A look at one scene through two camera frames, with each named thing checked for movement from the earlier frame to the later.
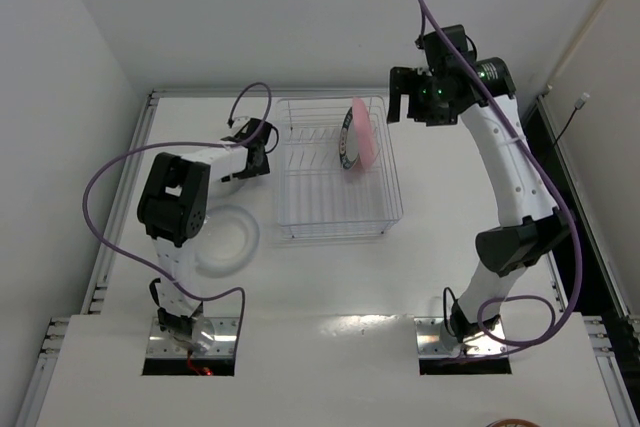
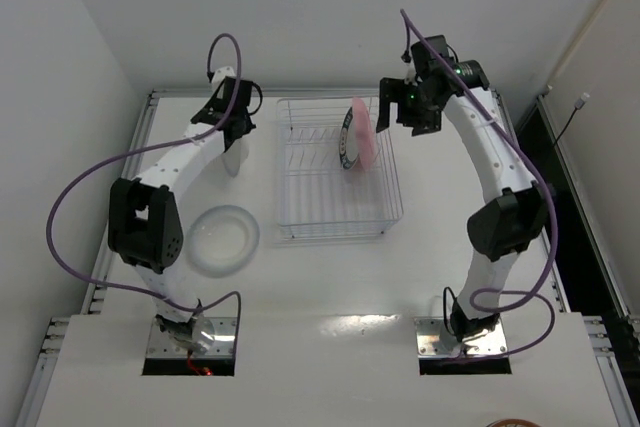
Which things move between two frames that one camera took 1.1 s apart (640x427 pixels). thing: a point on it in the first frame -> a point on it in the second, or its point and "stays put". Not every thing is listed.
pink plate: (365, 131) stays put
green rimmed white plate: (348, 146) stays put
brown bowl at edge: (512, 423) stays put
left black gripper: (257, 162) -> (236, 128)
